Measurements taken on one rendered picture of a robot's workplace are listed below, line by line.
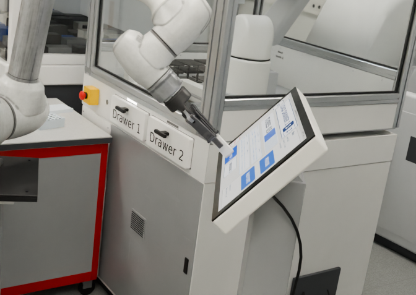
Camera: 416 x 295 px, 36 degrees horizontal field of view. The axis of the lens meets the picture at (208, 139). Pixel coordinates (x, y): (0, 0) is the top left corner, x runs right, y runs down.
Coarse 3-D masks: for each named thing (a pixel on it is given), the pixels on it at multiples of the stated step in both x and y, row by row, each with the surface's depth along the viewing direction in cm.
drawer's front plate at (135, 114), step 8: (112, 96) 266; (112, 104) 267; (120, 104) 261; (128, 104) 255; (112, 112) 267; (120, 112) 261; (128, 112) 255; (136, 112) 250; (144, 112) 246; (112, 120) 268; (120, 120) 262; (128, 120) 256; (136, 120) 250; (144, 120) 245; (128, 128) 256; (136, 128) 251; (144, 128) 246; (136, 136) 251; (144, 136) 247
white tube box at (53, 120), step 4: (48, 116) 271; (52, 116) 272; (56, 116) 273; (60, 116) 273; (48, 120) 265; (52, 120) 267; (56, 120) 268; (60, 120) 270; (64, 120) 272; (44, 124) 264; (48, 124) 266; (52, 124) 267; (56, 124) 269; (60, 124) 271; (40, 128) 263; (44, 128) 265; (48, 128) 266; (52, 128) 268
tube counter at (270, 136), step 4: (272, 124) 176; (268, 128) 177; (272, 128) 173; (264, 132) 176; (268, 132) 173; (272, 132) 170; (276, 132) 167; (264, 136) 173; (268, 136) 170; (272, 136) 167; (276, 136) 164; (264, 140) 169; (268, 140) 167; (272, 140) 164; (276, 140) 161; (264, 144) 167; (268, 144) 164; (272, 144) 161; (264, 148) 163; (268, 148) 161
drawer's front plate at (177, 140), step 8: (152, 120) 240; (160, 120) 238; (152, 128) 240; (160, 128) 236; (168, 128) 231; (152, 136) 241; (168, 136) 231; (176, 136) 227; (184, 136) 223; (152, 144) 241; (168, 144) 232; (176, 144) 227; (184, 144) 223; (192, 144) 221; (160, 152) 237; (168, 152) 232; (176, 152) 227; (184, 152) 223; (192, 152) 222; (176, 160) 228; (184, 160) 223; (184, 168) 224
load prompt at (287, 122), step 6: (288, 102) 182; (282, 108) 182; (288, 108) 177; (282, 114) 177; (288, 114) 172; (294, 114) 168; (282, 120) 172; (288, 120) 167; (294, 120) 163; (282, 126) 167; (288, 126) 163; (294, 126) 159; (282, 132) 163; (288, 132) 158; (282, 138) 159
